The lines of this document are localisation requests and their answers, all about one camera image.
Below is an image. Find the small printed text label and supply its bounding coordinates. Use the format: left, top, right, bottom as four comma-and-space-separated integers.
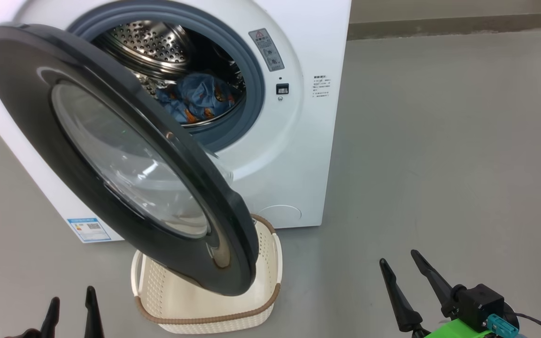
312, 74, 332, 99

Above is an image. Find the blue energy label sticker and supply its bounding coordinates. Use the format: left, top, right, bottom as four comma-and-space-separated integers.
67, 217, 112, 243

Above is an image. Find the grey warning sticker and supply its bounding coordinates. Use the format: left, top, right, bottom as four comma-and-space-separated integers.
248, 28, 286, 72

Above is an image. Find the grey skirting board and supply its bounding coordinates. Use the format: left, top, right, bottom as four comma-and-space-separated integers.
347, 11, 541, 41

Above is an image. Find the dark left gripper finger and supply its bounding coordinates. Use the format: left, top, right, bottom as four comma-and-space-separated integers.
40, 297, 60, 338
84, 285, 106, 338

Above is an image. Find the dark round washing machine door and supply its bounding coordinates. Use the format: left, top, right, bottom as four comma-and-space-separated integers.
0, 23, 260, 297

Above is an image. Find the steel perforated drum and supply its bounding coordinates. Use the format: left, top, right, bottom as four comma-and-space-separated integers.
92, 20, 246, 128

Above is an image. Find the blue bear-print garment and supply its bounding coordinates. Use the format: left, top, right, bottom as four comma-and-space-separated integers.
176, 72, 241, 118
155, 87, 217, 125

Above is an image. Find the white washing machine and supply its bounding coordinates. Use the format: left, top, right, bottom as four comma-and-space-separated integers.
0, 0, 352, 244

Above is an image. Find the round filter cover panel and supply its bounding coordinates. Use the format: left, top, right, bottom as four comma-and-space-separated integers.
255, 204, 302, 229

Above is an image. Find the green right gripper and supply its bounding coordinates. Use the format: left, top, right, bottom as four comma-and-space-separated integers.
379, 250, 493, 338

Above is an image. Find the cream laundry basket brown rim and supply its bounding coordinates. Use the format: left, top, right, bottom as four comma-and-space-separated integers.
130, 214, 283, 335

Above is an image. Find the grey rubber door gasket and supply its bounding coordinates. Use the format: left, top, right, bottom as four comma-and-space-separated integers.
66, 2, 266, 154

